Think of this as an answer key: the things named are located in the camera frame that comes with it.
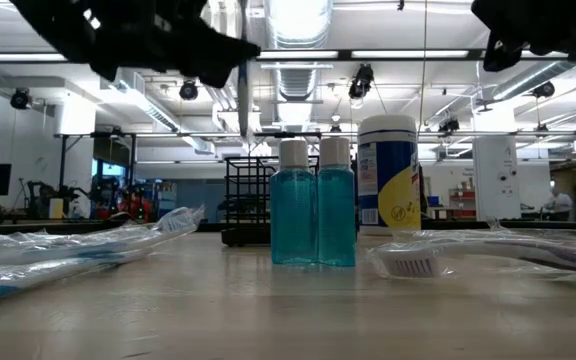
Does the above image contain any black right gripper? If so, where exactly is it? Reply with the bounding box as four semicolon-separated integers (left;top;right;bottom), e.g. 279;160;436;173
470;0;559;73

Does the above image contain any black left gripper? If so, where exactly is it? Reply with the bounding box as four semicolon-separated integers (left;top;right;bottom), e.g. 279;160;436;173
82;0;262;89

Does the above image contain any white blue toothbrush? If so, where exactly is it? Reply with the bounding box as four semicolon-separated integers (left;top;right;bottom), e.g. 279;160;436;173
0;205;206;269

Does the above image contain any green toothbrush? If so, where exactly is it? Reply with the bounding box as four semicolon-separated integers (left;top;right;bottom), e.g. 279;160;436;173
0;227;137;251
392;215;576;251

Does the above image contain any small teal mouthwash bottle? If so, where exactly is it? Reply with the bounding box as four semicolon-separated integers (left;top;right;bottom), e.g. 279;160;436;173
316;136;358;268
269;139;319;266

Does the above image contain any purple toothbrush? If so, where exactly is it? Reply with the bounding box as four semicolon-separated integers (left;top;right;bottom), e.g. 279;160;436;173
366;234;576;281

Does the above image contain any white pillar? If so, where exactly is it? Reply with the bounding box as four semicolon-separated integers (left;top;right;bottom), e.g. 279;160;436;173
471;135;523;222

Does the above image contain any red shelf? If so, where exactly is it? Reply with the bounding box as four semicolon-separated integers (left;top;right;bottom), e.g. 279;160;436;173
448;187;478;220

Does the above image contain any person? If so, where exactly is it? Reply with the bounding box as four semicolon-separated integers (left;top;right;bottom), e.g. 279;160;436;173
542;187;575;222

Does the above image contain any blue yellow wipes canister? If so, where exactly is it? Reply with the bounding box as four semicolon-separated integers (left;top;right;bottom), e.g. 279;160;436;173
356;114;423;236

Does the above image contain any distant red black robot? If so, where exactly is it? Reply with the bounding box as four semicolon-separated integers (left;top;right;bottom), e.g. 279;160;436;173
95;174;152;224

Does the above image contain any slim silver ceiling duct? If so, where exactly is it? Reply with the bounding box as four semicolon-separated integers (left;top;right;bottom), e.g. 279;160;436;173
487;59;576;104

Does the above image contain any black ceiling camera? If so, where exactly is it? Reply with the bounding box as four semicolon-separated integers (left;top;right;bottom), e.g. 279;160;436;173
347;63;375;100
532;80;557;100
9;87;33;111
437;117;462;135
178;79;200;102

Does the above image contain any thin hanging cable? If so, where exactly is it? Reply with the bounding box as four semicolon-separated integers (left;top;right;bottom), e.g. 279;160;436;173
417;0;429;134

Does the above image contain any wide silver ceiling duct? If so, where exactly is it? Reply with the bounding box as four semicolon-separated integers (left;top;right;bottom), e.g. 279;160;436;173
262;0;335;104

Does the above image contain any white rectangular ceiling duct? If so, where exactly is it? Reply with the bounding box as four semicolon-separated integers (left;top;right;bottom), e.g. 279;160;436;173
100;69;217;156

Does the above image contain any black overhead frame beam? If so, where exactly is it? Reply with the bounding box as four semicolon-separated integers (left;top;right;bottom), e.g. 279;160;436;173
0;47;576;64

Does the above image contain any black wire caddy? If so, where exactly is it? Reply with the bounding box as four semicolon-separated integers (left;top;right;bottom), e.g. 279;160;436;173
220;155;322;247

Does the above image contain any black metal station frame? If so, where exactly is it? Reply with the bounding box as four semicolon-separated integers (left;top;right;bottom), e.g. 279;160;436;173
53;130;139;201

